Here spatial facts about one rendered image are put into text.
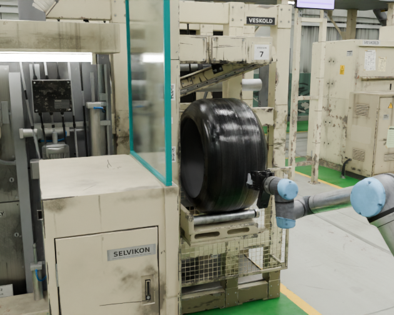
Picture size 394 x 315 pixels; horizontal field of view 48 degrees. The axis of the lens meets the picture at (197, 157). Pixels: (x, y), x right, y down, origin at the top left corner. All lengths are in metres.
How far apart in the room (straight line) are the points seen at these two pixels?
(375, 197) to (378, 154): 5.17
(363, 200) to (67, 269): 0.93
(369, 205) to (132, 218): 0.74
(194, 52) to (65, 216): 1.30
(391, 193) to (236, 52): 1.26
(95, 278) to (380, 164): 5.66
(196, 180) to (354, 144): 4.58
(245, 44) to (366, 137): 4.38
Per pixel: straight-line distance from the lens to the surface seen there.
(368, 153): 6.63
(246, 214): 2.22
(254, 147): 2.02
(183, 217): 2.13
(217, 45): 2.39
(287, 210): 1.74
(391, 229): 1.51
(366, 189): 1.49
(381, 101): 6.51
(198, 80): 2.50
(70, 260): 1.36
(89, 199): 1.31
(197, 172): 2.48
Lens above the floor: 1.63
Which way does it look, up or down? 12 degrees down
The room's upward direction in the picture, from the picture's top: straight up
